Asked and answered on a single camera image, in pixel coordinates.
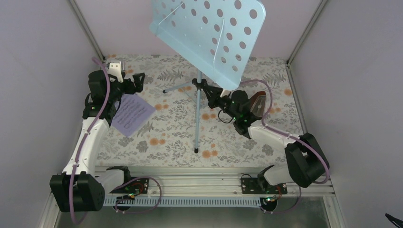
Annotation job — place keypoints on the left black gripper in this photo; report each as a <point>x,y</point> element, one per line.
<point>138,85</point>

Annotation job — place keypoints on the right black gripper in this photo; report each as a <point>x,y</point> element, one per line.
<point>213,98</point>

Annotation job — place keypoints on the lilac sheet music page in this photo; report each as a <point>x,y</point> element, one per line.
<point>132,114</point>

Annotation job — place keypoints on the brown wooden metronome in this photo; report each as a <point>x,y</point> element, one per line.
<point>259,104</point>

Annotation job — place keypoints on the clear plastic metronome cover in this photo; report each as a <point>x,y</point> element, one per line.
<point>259,105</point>

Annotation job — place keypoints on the light blue music stand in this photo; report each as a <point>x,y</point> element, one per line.
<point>215,36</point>

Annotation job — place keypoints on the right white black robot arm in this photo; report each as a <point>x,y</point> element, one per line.
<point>305,160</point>

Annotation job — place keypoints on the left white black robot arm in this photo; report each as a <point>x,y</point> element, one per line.
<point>77,188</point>

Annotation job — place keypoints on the floral patterned table mat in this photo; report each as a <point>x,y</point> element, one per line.
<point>170,137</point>

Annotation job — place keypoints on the black object bottom right corner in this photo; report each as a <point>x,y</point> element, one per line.
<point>395,221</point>

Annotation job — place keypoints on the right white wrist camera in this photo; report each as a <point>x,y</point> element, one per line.
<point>225,93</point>

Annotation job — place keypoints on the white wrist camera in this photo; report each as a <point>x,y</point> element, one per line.
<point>116,69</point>
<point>225,93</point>

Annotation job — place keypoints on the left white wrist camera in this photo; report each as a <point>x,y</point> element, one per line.
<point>116,69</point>

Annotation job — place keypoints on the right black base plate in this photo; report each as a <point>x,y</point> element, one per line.
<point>251,185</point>

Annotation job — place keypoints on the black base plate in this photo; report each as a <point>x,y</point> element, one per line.
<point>251,185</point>
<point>133,189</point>

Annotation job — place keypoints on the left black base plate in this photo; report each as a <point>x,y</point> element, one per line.
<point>133,189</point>

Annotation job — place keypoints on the light blue cable duct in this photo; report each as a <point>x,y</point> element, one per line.
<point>144,201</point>

